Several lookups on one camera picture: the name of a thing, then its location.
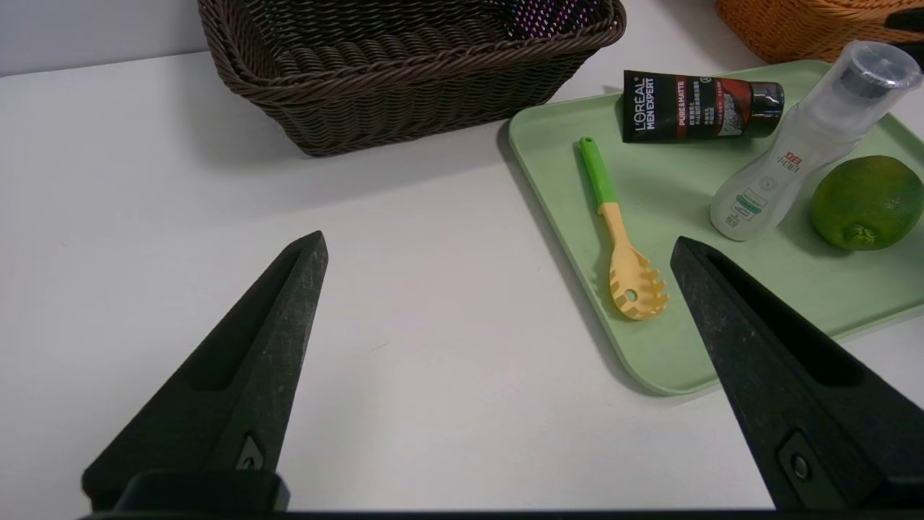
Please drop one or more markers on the black red face wash tube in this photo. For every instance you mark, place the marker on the black red face wash tube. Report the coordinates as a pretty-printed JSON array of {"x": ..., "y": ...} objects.
[{"x": 693, "y": 105}]

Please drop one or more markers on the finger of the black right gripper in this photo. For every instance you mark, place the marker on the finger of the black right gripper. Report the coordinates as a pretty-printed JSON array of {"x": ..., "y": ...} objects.
[
  {"x": 908, "y": 20},
  {"x": 918, "y": 56}
]

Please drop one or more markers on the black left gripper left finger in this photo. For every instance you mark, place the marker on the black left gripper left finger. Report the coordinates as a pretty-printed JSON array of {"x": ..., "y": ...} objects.
[{"x": 245, "y": 375}]

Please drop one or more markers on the light green plastic tray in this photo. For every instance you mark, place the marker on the light green plastic tray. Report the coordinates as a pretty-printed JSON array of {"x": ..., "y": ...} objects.
[{"x": 678, "y": 202}]

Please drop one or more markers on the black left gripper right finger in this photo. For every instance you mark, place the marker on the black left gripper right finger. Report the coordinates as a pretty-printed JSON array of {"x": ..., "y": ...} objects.
[{"x": 794, "y": 390}]

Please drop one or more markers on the translucent white plastic bottle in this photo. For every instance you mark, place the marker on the translucent white plastic bottle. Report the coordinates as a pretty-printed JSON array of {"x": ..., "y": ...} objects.
[{"x": 787, "y": 159}]

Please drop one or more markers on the dark brown wicker basket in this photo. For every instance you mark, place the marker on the dark brown wicker basket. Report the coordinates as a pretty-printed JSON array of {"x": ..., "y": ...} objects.
[{"x": 390, "y": 87}]

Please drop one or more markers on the orange wicker basket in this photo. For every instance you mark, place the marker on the orange wicker basket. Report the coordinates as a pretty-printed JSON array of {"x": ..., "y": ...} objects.
[{"x": 787, "y": 29}]

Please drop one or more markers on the green lime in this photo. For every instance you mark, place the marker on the green lime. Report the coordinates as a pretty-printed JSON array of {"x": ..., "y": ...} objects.
[{"x": 866, "y": 202}]

